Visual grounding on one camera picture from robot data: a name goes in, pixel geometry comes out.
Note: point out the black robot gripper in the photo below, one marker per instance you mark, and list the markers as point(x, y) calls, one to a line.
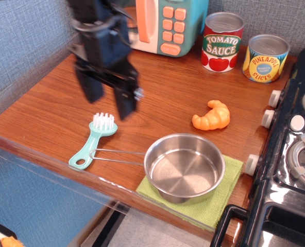
point(102, 56)

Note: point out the steel pan with wire handle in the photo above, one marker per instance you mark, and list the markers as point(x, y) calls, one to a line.
point(183, 168)

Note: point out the teal brush with white bristles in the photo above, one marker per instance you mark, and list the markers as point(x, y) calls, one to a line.
point(102, 125)

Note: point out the green cloth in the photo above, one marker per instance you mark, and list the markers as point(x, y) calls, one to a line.
point(207, 213)

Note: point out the teal and cream toy microwave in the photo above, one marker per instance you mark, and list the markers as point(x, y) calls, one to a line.
point(168, 28)

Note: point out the orange plastic croissant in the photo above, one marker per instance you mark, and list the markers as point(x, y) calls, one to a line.
point(217, 118)

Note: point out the tomato sauce can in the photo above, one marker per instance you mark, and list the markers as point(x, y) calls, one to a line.
point(221, 41)

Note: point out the pineapple slices can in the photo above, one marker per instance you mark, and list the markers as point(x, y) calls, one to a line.
point(265, 58)

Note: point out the orange fuzzy object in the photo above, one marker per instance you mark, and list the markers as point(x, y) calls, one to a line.
point(11, 242)

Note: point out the black toy stove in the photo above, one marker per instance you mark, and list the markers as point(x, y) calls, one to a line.
point(276, 212)

